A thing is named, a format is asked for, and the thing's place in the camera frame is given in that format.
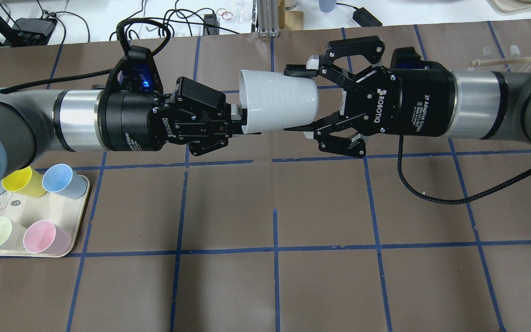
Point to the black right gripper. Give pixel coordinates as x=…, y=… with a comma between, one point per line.
x=420, y=102

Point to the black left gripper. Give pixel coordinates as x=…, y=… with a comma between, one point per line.
x=129, y=121

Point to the grey white plastic cup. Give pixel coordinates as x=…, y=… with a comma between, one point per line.
x=275, y=101

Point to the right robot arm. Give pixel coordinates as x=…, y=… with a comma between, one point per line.
x=489, y=105

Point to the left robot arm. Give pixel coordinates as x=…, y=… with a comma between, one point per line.
x=36, y=121

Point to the blue cup on desk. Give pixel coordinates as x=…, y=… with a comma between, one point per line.
x=327, y=6

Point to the blue plastic cup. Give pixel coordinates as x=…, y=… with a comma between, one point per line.
x=62, y=180

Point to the yellow plastic cup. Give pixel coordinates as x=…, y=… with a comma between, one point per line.
x=26, y=181

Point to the pink plastic cup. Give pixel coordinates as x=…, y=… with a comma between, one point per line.
x=45, y=237

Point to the pale green plastic cup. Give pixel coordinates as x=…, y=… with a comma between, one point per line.
x=11, y=234

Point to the black power adapter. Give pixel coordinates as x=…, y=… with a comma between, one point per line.
x=365, y=19

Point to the beige tray on desk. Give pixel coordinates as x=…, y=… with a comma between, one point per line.
x=509, y=6

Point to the cream plastic tray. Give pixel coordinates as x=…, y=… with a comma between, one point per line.
x=65, y=212

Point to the aluminium frame post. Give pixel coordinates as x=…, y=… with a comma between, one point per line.
x=267, y=18

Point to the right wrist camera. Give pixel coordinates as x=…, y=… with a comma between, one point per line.
x=408, y=58

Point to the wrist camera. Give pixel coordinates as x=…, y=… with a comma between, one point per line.
x=136, y=71
x=408, y=58

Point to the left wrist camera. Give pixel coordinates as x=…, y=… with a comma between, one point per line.
x=136, y=71

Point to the white wire cup rack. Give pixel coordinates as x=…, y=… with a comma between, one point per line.
x=515, y=61

